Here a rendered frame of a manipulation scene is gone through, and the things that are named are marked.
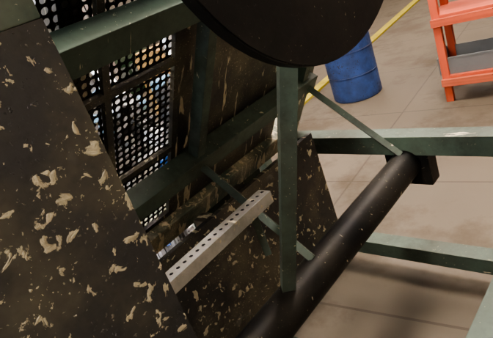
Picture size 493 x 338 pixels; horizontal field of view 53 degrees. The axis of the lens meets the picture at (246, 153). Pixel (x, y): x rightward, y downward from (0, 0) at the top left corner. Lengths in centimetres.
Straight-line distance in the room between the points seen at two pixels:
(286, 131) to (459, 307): 151
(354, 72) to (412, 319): 311
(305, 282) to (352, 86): 367
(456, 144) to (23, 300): 173
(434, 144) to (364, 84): 302
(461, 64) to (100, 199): 398
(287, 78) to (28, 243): 65
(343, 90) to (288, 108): 400
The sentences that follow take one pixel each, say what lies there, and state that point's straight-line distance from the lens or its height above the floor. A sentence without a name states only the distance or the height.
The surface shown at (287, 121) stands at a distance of 119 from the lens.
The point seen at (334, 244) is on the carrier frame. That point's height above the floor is 72.
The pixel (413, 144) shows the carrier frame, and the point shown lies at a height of 75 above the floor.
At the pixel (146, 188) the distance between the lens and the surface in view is 166.
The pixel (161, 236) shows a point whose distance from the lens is 198.
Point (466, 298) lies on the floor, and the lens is 253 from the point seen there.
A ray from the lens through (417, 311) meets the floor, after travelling 250.
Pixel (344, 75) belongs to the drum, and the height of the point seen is 31.
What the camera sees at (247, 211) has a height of 102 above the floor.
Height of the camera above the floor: 170
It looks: 21 degrees down
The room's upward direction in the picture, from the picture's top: 20 degrees counter-clockwise
